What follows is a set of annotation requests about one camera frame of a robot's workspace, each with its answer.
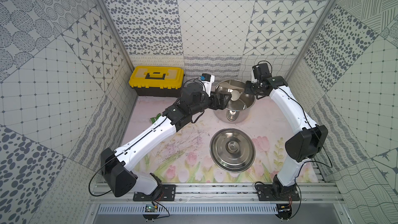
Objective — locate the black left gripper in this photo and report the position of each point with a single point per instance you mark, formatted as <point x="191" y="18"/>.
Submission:
<point x="219" y="100"/>

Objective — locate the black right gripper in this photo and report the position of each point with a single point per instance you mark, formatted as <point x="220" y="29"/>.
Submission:
<point x="247" y="91"/>

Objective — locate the cream spoon with grey handle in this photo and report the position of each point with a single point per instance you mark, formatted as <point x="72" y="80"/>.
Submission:
<point x="238" y="95"/>

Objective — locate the stainless steel pot lid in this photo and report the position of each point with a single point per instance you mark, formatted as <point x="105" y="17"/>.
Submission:
<point x="232" y="150"/>

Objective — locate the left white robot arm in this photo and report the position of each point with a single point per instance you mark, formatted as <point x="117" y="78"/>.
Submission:
<point x="117" y="166"/>

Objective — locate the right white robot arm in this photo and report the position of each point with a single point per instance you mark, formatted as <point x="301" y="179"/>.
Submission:
<point x="308" y="136"/>

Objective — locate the yellow black toolbox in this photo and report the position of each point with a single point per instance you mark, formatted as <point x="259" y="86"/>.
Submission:
<point x="157" y="81"/>

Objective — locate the right small circuit board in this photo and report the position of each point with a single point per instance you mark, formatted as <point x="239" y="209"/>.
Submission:
<point x="284" y="212"/>

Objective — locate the green circuit board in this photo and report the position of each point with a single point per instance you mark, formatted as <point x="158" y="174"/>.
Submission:
<point x="150" y="208"/>

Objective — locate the white perforated vent strip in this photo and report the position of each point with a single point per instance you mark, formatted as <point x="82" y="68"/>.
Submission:
<point x="185" y="209"/>

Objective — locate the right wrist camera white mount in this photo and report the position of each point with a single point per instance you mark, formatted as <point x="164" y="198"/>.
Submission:
<point x="261" y="72"/>

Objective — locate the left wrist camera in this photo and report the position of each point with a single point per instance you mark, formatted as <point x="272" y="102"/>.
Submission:
<point x="207" y="80"/>

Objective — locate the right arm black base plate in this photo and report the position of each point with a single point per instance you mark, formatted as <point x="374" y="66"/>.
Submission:
<point x="267" y="192"/>

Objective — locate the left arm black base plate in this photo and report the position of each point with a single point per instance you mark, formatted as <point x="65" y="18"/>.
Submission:
<point x="165" y="192"/>

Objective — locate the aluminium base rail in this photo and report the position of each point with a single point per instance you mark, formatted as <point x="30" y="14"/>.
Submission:
<point x="224" y="193"/>

